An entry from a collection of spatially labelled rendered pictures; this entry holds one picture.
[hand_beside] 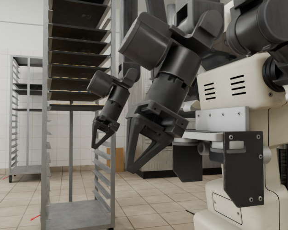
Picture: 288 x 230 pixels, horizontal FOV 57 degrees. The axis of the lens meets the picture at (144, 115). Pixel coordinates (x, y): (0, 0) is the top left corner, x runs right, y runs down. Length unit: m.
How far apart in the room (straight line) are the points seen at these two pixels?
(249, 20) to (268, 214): 0.43
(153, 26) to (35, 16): 4.87
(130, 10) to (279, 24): 0.51
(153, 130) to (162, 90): 0.06
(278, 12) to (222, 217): 0.53
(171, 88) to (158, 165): 3.77
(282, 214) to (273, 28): 0.43
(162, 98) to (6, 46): 4.82
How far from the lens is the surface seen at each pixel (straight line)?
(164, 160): 4.17
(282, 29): 0.51
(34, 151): 4.93
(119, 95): 0.81
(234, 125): 0.66
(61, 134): 4.88
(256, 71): 0.64
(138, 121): 0.38
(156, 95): 0.39
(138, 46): 0.39
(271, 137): 0.72
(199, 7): 0.44
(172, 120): 0.37
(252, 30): 0.51
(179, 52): 0.42
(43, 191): 1.86
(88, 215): 2.17
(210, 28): 0.42
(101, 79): 0.81
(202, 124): 0.78
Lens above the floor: 0.84
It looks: 2 degrees up
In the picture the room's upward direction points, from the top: straight up
